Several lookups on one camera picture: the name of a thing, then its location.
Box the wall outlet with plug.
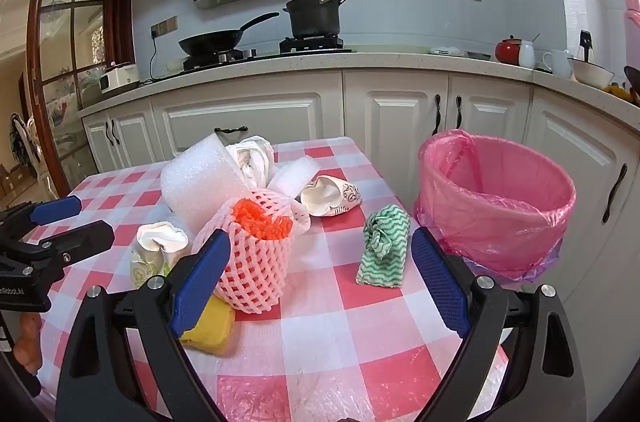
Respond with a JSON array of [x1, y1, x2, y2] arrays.
[[151, 16, 178, 38]]

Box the white jar with spoon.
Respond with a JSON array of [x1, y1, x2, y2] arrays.
[[518, 34, 541, 69]]

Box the white bowl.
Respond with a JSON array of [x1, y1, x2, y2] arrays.
[[567, 56, 615, 89]]

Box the white mug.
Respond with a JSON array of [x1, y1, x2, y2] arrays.
[[541, 49, 573, 79]]

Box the person's left hand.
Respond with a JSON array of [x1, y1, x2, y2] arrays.
[[14, 315, 43, 375]]

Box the black kitchen tool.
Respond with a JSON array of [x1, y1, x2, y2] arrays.
[[579, 30, 596, 63]]

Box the pink lined trash bin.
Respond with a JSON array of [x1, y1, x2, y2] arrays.
[[413, 129, 577, 283]]

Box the black frying pan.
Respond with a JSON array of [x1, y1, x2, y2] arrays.
[[178, 12, 280, 56]]

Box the black gas stove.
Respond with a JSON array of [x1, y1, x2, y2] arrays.
[[182, 36, 358, 72]]

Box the small white foam piece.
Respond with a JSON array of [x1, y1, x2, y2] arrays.
[[267, 155, 321, 203]]

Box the red white checked tablecloth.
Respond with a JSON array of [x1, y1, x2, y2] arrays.
[[37, 136, 511, 422]]

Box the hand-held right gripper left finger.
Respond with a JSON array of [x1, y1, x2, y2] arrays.
[[55, 228, 233, 422]]

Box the white countertop appliance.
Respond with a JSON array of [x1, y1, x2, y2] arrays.
[[99, 62, 141, 94]]

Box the yellow sponge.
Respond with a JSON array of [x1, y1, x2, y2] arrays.
[[179, 295, 236, 355]]

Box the printed paper cup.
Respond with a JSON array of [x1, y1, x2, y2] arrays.
[[300, 175, 362, 218]]

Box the red enamel pot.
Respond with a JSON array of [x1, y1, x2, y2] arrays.
[[495, 36, 523, 64]]

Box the large white foam sheet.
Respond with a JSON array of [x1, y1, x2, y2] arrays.
[[160, 131, 256, 234]]

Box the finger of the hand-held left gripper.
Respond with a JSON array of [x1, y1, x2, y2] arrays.
[[0, 196, 82, 248], [0, 221, 115, 276]]

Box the black power cable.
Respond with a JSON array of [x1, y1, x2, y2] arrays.
[[148, 27, 163, 82]]

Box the orange foam net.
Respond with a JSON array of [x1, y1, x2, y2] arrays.
[[231, 198, 294, 242]]

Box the white lower kitchen cabinets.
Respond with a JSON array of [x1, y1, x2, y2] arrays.
[[81, 70, 640, 353]]

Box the orange fruit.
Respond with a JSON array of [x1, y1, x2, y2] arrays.
[[191, 188, 312, 315]]

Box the wooden framed glass door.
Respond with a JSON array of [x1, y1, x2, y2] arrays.
[[25, 0, 136, 198]]

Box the green wavy striped cloth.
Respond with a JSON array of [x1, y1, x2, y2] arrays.
[[356, 203, 412, 289]]

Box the white plastic bag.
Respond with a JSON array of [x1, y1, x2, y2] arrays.
[[224, 135, 276, 189]]

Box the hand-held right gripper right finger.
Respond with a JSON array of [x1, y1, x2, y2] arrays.
[[410, 226, 586, 422]]

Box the pink thermos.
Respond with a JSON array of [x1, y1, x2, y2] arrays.
[[624, 0, 640, 53]]

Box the black stock pot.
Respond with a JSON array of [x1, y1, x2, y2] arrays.
[[282, 0, 349, 40]]

